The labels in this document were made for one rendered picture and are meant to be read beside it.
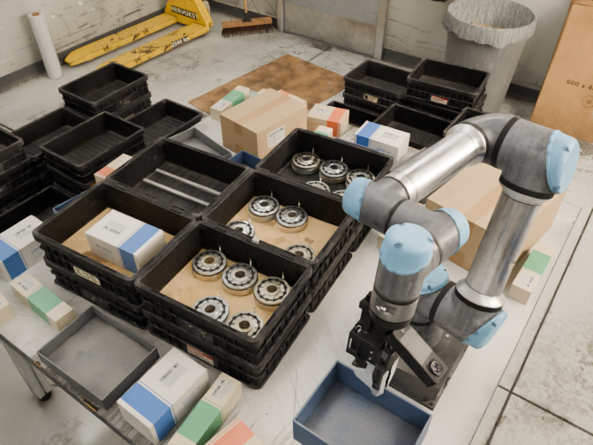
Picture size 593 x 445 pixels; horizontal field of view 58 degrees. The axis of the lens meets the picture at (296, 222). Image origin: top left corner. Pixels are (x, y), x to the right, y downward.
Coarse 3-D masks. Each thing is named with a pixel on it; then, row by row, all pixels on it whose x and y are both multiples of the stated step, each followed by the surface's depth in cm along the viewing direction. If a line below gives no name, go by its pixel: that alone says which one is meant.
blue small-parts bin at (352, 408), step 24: (336, 360) 103; (336, 384) 107; (360, 384) 103; (312, 408) 102; (336, 408) 103; (360, 408) 103; (384, 408) 103; (408, 408) 98; (312, 432) 93; (336, 432) 100; (360, 432) 100; (384, 432) 100; (408, 432) 100
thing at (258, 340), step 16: (208, 224) 162; (176, 240) 157; (240, 240) 158; (160, 256) 153; (288, 256) 153; (144, 272) 148; (304, 272) 148; (144, 288) 144; (176, 304) 140; (288, 304) 141; (208, 320) 136; (272, 320) 136; (240, 336) 132; (256, 336) 132
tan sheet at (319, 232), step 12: (240, 216) 180; (264, 228) 176; (276, 228) 176; (312, 228) 176; (324, 228) 176; (336, 228) 176; (264, 240) 172; (276, 240) 172; (288, 240) 172; (300, 240) 172; (312, 240) 172; (324, 240) 172
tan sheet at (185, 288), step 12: (228, 264) 164; (180, 276) 160; (192, 276) 160; (264, 276) 160; (168, 288) 157; (180, 288) 157; (192, 288) 157; (204, 288) 157; (216, 288) 157; (180, 300) 154; (192, 300) 154; (228, 300) 154; (240, 300) 154; (252, 300) 154; (252, 312) 150; (264, 312) 150; (264, 324) 147
